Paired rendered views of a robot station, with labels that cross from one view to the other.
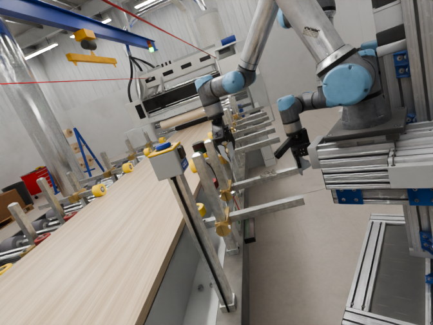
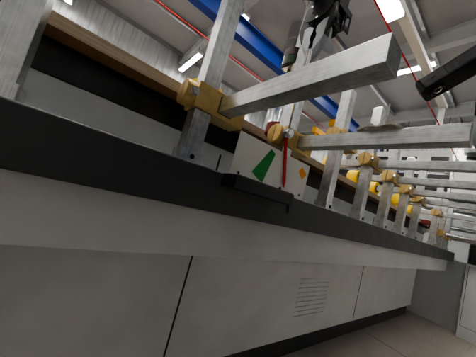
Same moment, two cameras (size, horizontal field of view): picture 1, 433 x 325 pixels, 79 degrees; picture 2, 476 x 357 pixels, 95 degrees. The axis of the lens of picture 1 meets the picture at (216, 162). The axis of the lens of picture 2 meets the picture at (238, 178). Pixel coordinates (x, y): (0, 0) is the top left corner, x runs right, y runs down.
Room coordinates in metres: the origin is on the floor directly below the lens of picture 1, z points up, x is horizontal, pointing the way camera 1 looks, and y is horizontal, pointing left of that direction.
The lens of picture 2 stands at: (0.66, -0.30, 0.66)
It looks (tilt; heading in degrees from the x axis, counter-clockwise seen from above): 5 degrees up; 41
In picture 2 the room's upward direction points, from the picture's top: 15 degrees clockwise
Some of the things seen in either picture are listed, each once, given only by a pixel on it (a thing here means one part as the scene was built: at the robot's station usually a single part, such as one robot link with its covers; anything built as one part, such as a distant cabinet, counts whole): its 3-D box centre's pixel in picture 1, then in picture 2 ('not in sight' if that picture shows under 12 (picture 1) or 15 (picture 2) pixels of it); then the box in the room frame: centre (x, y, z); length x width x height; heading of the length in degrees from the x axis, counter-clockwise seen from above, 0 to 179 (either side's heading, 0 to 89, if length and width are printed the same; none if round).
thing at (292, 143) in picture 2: (226, 190); (289, 142); (1.18, 0.00, 0.85); 0.13 x 0.06 x 0.05; 168
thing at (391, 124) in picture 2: (268, 172); (381, 127); (1.15, -0.21, 0.87); 0.09 x 0.07 x 0.02; 78
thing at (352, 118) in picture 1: (363, 108); not in sight; (0.85, -0.53, 1.09); 0.15 x 0.15 x 0.10
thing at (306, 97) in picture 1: (306, 102); not in sight; (1.14, -0.46, 1.12); 0.11 x 0.11 x 0.08; 27
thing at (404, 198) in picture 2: (234, 136); (404, 199); (2.13, -0.21, 0.89); 0.03 x 0.03 x 0.48; 78
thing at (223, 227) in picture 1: (223, 221); (212, 106); (0.93, 0.05, 0.83); 0.13 x 0.06 x 0.05; 168
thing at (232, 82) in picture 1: (229, 83); not in sight; (1.03, -0.15, 1.31); 0.11 x 0.11 x 0.08; 48
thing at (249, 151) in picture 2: (237, 211); (275, 170); (1.12, -0.01, 0.75); 0.26 x 0.01 x 0.10; 168
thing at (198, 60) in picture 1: (205, 116); (399, 218); (4.09, -0.08, 0.95); 1.65 x 0.70 x 1.90; 78
